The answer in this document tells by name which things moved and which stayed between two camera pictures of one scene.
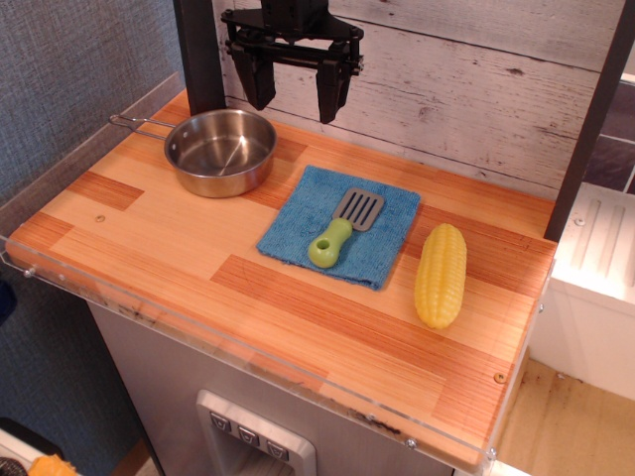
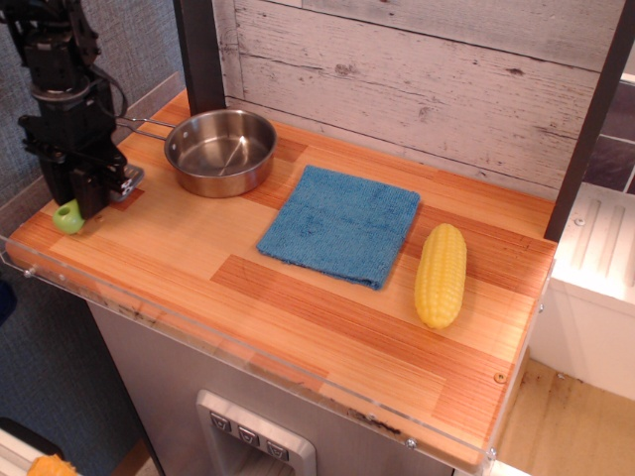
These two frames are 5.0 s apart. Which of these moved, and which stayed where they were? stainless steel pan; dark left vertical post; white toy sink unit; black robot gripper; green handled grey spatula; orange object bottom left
Moved: black robot gripper; green handled grey spatula
Stayed: stainless steel pan; dark left vertical post; white toy sink unit; orange object bottom left
